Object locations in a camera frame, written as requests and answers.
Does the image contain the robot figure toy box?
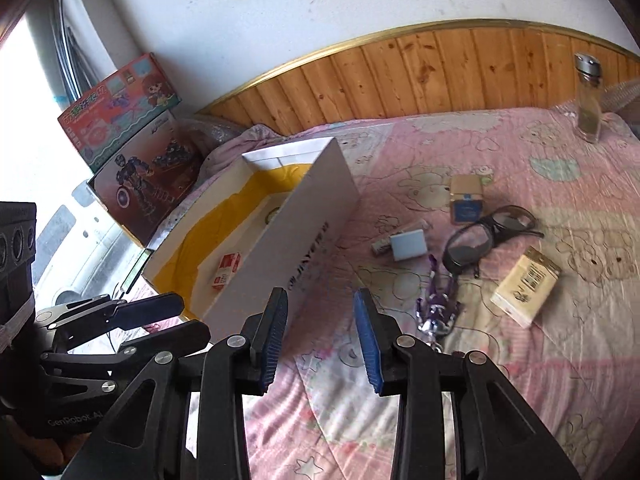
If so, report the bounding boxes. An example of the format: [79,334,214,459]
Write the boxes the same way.
[87,110,206,248]

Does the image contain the pink printed blanket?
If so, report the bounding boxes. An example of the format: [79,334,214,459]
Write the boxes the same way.
[150,105,640,480]

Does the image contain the small gold box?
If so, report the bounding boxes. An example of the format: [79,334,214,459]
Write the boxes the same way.
[449,175,485,226]

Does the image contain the cream cigarette pack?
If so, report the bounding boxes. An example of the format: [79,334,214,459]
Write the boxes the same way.
[490,247,561,329]

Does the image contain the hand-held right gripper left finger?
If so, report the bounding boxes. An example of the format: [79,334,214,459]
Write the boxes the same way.
[60,287,290,480]

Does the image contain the colourful toy box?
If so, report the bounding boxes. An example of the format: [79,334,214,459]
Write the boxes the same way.
[57,52,182,171]

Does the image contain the white cardboard box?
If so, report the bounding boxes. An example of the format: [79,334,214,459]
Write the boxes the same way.
[142,136,361,328]

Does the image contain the bundle of dark wall cables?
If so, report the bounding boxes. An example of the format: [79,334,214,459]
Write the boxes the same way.
[52,0,108,96]

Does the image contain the glass bottle with metal cap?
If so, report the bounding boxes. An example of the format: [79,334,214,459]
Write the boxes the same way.
[572,52,603,143]

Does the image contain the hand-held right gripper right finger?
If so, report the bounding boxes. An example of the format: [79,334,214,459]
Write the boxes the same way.
[352,288,581,480]

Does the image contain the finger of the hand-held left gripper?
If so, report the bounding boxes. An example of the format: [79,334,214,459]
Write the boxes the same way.
[39,319,212,401]
[34,291,186,348]

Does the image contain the black framed glasses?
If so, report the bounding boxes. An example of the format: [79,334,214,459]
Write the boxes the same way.
[442,205,546,281]

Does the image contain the red cigarette pack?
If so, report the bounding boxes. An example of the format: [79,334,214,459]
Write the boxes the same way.
[211,252,242,289]

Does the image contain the white charger plug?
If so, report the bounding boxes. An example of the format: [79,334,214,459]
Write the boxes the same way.
[390,229,430,262]

